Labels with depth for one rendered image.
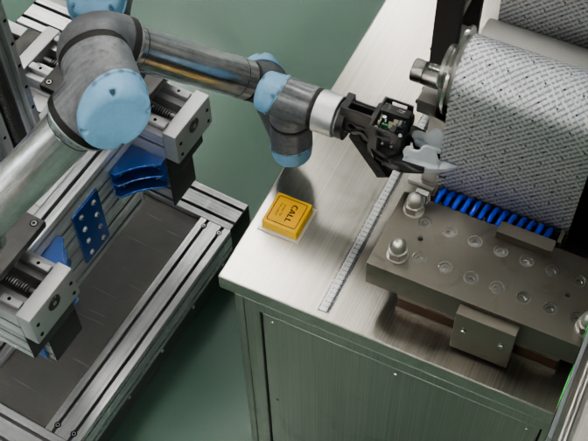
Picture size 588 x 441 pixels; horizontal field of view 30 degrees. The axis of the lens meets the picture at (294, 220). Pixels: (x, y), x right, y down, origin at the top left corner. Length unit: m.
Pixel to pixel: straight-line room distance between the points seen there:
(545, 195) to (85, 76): 0.75
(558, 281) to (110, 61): 0.79
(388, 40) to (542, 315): 0.76
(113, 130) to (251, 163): 1.53
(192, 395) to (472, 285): 1.21
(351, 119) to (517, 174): 0.29
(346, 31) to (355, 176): 1.53
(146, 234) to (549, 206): 1.30
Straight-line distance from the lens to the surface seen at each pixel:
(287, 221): 1.97
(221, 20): 3.59
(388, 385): 2.00
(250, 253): 1.96
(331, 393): 2.14
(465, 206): 1.86
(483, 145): 1.77
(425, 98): 1.87
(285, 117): 1.87
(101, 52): 1.72
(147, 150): 2.40
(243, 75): 1.97
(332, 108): 1.84
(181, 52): 1.89
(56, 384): 2.67
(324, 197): 2.03
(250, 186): 3.16
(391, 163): 1.83
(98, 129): 1.69
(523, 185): 1.82
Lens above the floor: 2.55
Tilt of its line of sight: 56 degrees down
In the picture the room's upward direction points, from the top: 2 degrees counter-clockwise
